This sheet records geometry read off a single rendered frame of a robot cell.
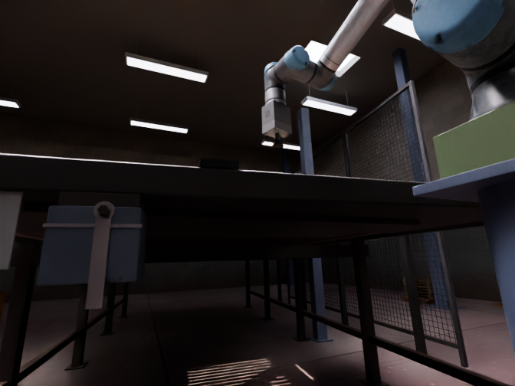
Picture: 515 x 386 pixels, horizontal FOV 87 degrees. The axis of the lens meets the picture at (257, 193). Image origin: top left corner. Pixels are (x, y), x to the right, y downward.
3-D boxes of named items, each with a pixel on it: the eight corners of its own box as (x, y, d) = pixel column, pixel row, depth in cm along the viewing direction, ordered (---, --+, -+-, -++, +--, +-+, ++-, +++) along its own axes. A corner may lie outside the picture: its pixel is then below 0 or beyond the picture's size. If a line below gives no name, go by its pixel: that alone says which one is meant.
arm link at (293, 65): (318, 52, 92) (297, 71, 101) (292, 38, 86) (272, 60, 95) (319, 72, 90) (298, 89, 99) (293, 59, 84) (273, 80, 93)
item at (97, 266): (135, 306, 41) (143, 190, 45) (24, 314, 37) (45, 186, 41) (142, 297, 51) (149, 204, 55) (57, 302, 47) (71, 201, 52)
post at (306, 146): (332, 341, 248) (313, 107, 306) (316, 343, 243) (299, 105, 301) (323, 336, 263) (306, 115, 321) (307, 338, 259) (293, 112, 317)
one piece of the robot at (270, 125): (273, 109, 106) (275, 148, 102) (256, 102, 100) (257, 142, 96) (292, 98, 99) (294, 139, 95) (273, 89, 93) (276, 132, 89)
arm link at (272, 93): (260, 95, 99) (277, 102, 104) (260, 106, 98) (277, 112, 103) (274, 84, 94) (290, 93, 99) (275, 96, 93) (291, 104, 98)
